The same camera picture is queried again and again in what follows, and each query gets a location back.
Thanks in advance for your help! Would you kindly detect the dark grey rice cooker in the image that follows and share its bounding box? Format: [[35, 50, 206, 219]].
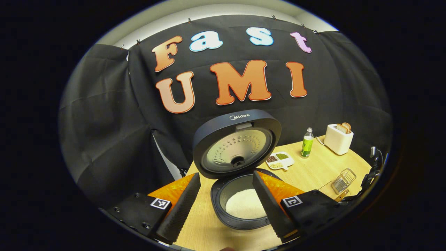
[[193, 109, 283, 230]]

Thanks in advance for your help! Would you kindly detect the white divided dish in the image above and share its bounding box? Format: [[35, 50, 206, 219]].
[[266, 152, 295, 170]]

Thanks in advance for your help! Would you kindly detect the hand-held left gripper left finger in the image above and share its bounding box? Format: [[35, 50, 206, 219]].
[[105, 173, 202, 245]]

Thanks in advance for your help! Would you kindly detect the wire metal chopstick holder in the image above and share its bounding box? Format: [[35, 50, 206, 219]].
[[331, 168, 357, 195]]

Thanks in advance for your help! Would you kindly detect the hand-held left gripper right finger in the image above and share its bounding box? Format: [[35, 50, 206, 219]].
[[252, 170, 349, 244]]

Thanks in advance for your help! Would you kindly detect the white toaster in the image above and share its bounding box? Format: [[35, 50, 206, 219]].
[[323, 124, 354, 155]]

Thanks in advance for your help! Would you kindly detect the white rice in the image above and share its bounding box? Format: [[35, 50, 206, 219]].
[[225, 189, 267, 220]]

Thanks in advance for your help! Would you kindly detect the green drink bottle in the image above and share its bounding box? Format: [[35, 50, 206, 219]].
[[300, 127, 314, 159]]

